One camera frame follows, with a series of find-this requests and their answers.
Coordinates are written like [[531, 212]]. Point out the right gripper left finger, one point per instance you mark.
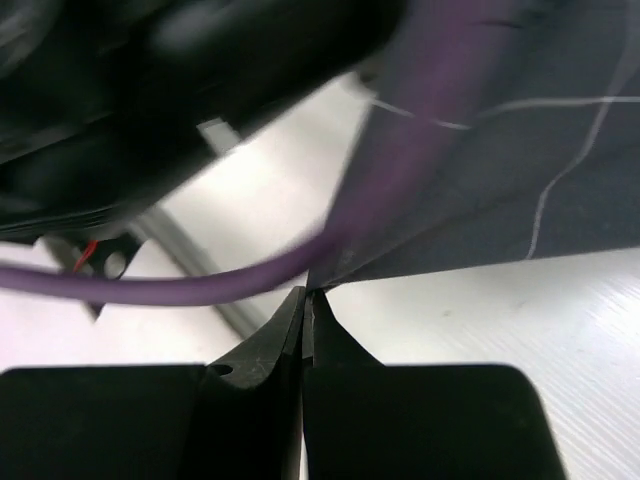
[[236, 418]]

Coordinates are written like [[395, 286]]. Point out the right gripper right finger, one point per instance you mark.
[[366, 420]]

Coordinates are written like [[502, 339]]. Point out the dark grey checked pillowcase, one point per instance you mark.
[[504, 131]]

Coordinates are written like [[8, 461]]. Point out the aluminium front rail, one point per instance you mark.
[[158, 225]]

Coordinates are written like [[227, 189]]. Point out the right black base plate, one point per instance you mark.
[[108, 258]]

